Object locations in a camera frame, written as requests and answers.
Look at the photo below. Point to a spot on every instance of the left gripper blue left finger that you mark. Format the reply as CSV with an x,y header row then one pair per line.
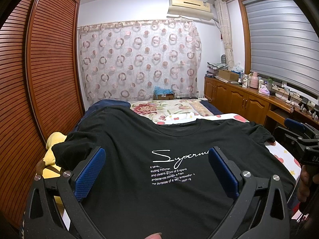
x,y
86,172

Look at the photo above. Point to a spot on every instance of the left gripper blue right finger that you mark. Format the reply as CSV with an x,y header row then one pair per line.
x,y
228,173

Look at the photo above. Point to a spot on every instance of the black printed t-shirt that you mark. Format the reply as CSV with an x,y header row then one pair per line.
x,y
157,178

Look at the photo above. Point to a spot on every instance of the person's right hand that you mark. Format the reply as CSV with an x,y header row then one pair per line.
x,y
303,190

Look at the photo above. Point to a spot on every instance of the white strawberry flower sheet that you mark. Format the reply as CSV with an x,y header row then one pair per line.
x,y
277,150

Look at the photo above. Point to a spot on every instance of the yellow cloth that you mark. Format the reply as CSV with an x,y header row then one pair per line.
x,y
47,166

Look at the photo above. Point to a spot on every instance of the wooden sideboard cabinet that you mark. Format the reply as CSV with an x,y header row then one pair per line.
x,y
247,102

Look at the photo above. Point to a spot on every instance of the navy bed mattress cover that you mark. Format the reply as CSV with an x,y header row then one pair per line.
x,y
211,107

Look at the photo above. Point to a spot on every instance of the pink tissue pack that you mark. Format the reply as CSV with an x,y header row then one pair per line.
x,y
263,90

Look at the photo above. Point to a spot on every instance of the pink kettle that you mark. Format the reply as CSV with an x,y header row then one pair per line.
x,y
254,80

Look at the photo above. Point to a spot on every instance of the navy folded garment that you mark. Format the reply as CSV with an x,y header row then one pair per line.
x,y
99,105

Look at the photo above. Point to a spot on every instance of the cardboard box on cabinet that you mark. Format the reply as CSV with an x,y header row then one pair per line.
x,y
228,75

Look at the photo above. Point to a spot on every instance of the beige floral quilt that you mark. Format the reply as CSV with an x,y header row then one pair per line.
x,y
168,112

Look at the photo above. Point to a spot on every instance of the grey window blind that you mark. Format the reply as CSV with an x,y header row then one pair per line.
x,y
283,43

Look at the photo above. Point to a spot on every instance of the brown louvered wardrobe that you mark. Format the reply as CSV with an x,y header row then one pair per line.
x,y
40,91

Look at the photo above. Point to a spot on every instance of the cardboard box with blue items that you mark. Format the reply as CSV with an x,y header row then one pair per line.
x,y
163,94

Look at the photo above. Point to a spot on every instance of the stack of folded cloths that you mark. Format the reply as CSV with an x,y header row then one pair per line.
x,y
214,68

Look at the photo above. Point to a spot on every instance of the pink circle-pattern curtain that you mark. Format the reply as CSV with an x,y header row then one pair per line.
x,y
128,60

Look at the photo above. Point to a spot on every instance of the beige side curtain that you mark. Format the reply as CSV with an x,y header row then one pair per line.
x,y
225,29

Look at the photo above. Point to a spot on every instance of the wall air conditioner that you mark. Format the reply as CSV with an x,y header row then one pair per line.
x,y
190,8

